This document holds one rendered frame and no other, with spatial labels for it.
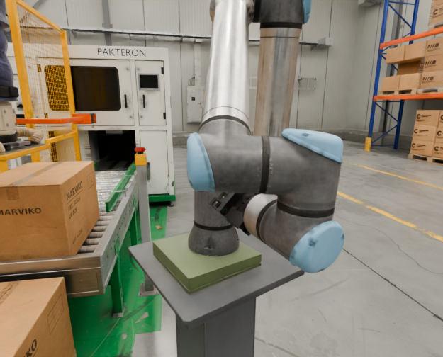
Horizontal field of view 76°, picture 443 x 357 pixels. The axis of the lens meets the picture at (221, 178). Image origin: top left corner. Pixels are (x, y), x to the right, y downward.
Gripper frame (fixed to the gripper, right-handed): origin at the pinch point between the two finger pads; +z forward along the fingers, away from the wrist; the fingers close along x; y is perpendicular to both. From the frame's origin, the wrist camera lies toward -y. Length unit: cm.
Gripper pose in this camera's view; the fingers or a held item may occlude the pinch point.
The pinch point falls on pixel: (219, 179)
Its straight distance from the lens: 74.5
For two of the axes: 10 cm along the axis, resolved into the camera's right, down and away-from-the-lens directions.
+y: -6.4, 7.5, -1.4
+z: -4.8, -2.5, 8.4
